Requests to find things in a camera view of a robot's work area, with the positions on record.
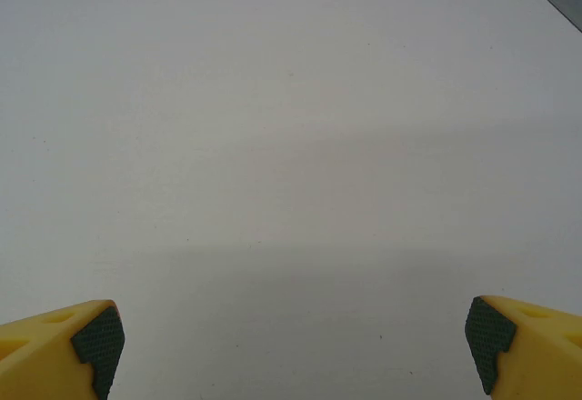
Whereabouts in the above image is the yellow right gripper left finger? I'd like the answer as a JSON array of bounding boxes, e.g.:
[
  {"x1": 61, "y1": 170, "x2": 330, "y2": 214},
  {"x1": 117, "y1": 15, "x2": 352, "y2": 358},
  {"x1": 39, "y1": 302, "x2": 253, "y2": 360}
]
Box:
[{"x1": 0, "y1": 299, "x2": 125, "y2": 400}]

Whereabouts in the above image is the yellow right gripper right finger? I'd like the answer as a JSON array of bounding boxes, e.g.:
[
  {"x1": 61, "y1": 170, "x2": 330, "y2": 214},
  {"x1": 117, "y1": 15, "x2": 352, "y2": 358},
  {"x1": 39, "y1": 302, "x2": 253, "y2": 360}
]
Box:
[{"x1": 464, "y1": 295, "x2": 582, "y2": 400}]

